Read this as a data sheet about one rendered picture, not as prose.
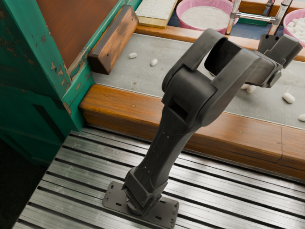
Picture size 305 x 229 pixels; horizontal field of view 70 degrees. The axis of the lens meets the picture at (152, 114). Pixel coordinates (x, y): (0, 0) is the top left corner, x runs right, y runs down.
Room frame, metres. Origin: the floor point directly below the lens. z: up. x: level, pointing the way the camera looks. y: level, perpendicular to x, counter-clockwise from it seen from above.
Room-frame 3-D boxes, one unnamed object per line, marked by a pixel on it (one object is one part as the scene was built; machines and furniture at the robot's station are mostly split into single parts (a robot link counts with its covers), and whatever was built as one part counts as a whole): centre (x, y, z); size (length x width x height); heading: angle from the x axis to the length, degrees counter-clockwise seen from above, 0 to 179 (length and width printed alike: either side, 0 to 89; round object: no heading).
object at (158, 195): (0.15, 0.03, 0.77); 0.09 x 0.06 x 0.06; 38
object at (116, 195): (0.14, 0.04, 0.71); 0.20 x 0.07 x 0.08; 71
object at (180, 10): (0.89, -0.25, 0.72); 0.27 x 0.27 x 0.10
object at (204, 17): (0.89, -0.25, 0.71); 0.22 x 0.22 x 0.06
